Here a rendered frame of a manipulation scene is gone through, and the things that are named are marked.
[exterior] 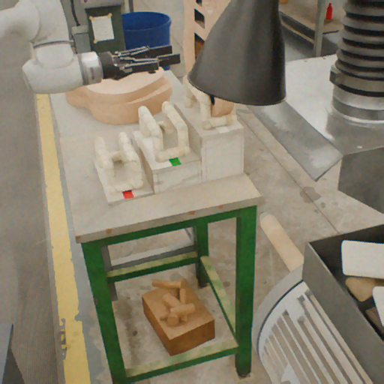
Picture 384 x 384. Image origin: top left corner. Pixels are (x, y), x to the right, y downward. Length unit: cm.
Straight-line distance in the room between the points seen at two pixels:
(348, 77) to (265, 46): 11
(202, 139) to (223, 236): 138
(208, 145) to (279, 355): 97
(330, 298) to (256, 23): 33
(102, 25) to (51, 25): 171
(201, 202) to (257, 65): 94
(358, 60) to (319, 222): 237
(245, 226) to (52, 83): 73
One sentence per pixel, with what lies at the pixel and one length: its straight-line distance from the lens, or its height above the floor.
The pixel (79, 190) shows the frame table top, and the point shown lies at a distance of 166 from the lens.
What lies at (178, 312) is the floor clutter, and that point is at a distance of 220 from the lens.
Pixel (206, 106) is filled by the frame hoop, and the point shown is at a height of 118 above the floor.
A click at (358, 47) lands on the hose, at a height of 162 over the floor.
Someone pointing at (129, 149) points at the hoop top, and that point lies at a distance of 160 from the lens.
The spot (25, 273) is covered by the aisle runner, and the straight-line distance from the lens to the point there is 284.
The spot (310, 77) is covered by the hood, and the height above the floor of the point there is 153.
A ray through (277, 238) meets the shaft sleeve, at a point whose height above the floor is 126.
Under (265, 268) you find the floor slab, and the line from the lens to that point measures 267.
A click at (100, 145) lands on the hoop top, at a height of 105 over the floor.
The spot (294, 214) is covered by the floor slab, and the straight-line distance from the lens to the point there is 304.
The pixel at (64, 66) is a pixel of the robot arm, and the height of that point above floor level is 135.
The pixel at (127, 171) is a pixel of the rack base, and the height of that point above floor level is 94.
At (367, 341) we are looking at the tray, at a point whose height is 142.
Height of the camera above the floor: 184
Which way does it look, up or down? 35 degrees down
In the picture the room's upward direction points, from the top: 3 degrees counter-clockwise
